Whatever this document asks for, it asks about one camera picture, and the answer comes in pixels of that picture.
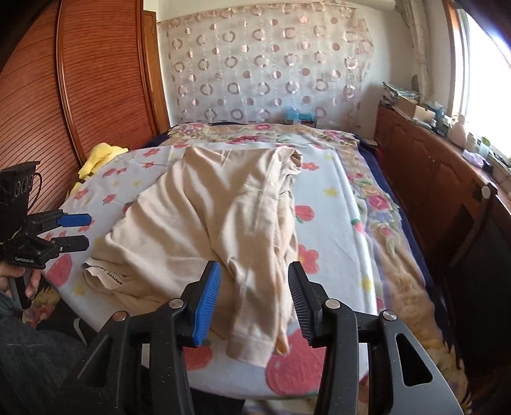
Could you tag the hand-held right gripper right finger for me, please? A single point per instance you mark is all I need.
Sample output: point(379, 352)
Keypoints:
point(297, 303)

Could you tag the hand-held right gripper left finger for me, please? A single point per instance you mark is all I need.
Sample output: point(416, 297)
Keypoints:
point(205, 303)

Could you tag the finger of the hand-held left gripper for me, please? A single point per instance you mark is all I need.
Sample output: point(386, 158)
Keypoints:
point(74, 220)
point(72, 243)

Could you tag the beige long-sleeve shirt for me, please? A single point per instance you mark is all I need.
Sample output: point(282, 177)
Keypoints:
point(223, 207)

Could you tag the person's left hand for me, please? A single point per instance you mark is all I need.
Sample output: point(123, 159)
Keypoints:
point(16, 272)

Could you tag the yellow plush toy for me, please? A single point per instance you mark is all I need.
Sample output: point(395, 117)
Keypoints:
point(99, 157)

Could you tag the light sheet with red flowers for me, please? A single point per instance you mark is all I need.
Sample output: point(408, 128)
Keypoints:
point(339, 239)

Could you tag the beige rose-print quilt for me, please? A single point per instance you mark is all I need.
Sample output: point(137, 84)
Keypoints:
point(399, 279)

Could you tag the person's dark trousers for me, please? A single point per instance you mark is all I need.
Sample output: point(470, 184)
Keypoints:
point(32, 351)

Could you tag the wooden headboard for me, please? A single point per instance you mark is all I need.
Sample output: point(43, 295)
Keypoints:
point(92, 87)

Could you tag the brown wooden cabinet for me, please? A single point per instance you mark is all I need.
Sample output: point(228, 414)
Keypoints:
point(423, 171)

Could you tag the dark wooden chair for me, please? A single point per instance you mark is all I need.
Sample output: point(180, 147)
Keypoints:
point(479, 259)

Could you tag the light blue toy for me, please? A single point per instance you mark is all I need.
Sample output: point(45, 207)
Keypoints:
point(299, 115)

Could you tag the cardboard box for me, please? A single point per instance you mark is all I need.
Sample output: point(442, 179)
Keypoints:
point(406, 105)

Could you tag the small white box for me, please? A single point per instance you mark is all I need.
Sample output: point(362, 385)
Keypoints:
point(424, 115)

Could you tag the sheer curtain with circles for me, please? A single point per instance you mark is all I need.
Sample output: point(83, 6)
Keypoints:
point(259, 72)

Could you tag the stack of papers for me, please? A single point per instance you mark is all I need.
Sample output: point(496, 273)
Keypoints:
point(399, 91)

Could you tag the pink plastic bottle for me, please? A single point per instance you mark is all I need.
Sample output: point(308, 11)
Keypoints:
point(458, 131)

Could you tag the bright window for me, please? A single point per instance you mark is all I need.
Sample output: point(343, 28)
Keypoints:
point(491, 79)

